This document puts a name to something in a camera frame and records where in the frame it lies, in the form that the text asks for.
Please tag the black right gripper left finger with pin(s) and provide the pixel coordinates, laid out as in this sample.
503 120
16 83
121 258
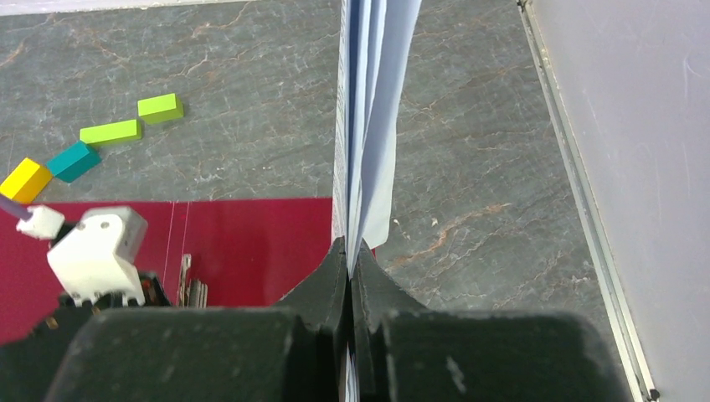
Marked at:
291 351

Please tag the aluminium frame post right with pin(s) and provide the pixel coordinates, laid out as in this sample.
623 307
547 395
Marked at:
627 342

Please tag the red clip file folder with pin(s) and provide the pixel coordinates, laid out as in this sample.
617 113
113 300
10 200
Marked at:
248 252

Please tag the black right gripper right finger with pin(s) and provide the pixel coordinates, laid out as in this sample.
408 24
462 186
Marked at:
405 351

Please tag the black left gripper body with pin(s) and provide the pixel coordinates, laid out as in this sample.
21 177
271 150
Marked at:
29 365

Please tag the silver metal folder clip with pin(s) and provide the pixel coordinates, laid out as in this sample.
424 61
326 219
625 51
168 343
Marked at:
191 291

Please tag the yellow block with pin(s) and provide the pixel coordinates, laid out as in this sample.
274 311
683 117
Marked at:
28 179

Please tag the teal block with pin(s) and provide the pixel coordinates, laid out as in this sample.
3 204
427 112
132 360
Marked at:
73 162

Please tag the printed white paper sheets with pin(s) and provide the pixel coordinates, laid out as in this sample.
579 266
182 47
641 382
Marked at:
374 44

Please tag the long lime green block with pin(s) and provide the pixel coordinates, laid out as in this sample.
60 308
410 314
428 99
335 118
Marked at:
111 133

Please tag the short lime green block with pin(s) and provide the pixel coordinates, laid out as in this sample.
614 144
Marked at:
161 108

